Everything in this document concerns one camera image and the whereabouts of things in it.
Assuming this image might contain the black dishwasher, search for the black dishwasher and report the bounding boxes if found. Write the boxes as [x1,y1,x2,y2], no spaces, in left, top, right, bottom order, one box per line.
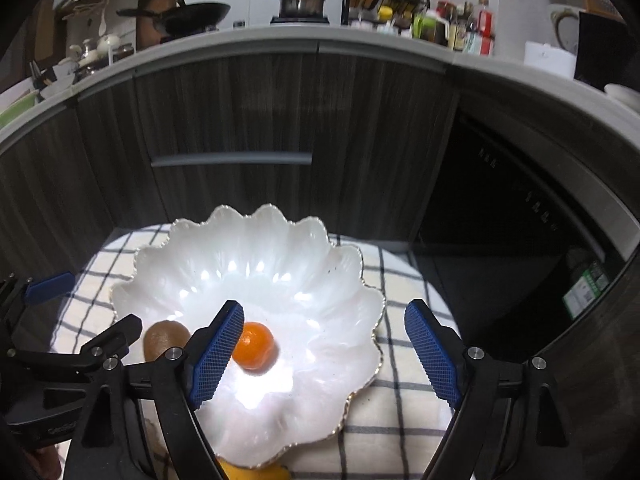
[416,110,632,323]

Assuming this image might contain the green tray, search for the green tray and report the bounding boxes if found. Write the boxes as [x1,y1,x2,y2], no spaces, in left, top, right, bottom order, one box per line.
[0,87,42,129]

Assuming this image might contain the black portable stove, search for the black portable stove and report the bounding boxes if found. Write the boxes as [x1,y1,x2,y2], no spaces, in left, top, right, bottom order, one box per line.
[270,15,331,26]

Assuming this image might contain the brown kiwi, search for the brown kiwi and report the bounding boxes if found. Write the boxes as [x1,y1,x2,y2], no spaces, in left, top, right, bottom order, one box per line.
[143,320,191,361]

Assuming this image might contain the pile of white dishes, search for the pile of white dishes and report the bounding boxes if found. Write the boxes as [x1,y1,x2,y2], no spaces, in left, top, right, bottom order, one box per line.
[27,37,137,98]

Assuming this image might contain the white scalloped bowl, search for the white scalloped bowl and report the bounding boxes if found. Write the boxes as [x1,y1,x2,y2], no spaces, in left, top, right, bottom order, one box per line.
[109,203,387,453]

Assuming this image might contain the yellow mango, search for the yellow mango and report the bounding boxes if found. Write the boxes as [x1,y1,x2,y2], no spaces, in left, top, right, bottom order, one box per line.
[217,460,292,480]

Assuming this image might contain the black panel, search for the black panel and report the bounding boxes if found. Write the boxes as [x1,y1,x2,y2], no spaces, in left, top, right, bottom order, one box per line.
[574,9,628,84]

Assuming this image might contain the dark wood kitchen cabinet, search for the dark wood kitchen cabinet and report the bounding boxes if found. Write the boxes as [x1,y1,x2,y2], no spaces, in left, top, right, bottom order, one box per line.
[0,50,640,480]

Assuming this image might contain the grey kitchen counter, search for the grey kitchen counter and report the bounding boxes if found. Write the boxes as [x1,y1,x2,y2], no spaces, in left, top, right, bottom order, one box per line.
[0,20,640,161]

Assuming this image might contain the white box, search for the white box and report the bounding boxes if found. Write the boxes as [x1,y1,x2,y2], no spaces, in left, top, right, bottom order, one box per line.
[523,41,577,79]

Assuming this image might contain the brown wooden board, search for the brown wooden board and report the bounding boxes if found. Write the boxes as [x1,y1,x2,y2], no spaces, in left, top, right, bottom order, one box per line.
[136,0,181,50]

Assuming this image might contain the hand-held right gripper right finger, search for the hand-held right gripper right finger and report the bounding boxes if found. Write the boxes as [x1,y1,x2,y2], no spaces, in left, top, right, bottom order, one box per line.
[404,299,577,480]

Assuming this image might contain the white black checkered cloth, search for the white black checkered cloth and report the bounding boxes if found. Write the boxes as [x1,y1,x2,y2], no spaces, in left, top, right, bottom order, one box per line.
[50,224,457,480]

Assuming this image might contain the dark bottle with green handle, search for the dark bottle with green handle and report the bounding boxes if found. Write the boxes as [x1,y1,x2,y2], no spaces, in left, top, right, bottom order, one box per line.
[412,9,449,45]

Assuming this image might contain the white patterned mug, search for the white patterned mug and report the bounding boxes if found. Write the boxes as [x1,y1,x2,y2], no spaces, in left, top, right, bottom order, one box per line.
[546,3,585,54]

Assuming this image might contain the brown glass bottle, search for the brown glass bottle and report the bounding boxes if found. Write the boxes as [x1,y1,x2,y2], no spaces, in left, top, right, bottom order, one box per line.
[448,7,469,51]

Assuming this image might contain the black wok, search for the black wok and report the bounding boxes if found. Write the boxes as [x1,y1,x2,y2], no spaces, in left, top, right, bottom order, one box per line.
[116,2,232,37]

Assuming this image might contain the grey drawer handle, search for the grey drawer handle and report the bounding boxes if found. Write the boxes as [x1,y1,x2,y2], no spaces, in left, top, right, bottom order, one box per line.
[151,152,313,167]

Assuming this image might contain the red label bottle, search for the red label bottle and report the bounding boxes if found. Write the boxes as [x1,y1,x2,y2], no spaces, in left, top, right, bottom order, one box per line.
[474,0,496,56]

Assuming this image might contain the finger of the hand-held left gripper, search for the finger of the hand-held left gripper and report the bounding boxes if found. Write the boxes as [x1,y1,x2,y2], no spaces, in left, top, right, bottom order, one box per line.
[0,271,77,322]
[0,314,144,377]

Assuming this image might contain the small orange tangerine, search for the small orange tangerine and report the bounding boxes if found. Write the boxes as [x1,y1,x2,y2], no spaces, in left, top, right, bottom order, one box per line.
[231,321,276,373]

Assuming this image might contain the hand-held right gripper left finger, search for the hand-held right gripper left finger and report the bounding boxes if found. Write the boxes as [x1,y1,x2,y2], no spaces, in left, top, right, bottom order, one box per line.
[62,300,246,480]

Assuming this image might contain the green white label sticker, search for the green white label sticker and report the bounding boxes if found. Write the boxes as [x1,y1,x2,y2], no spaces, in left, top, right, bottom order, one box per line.
[562,260,611,319]

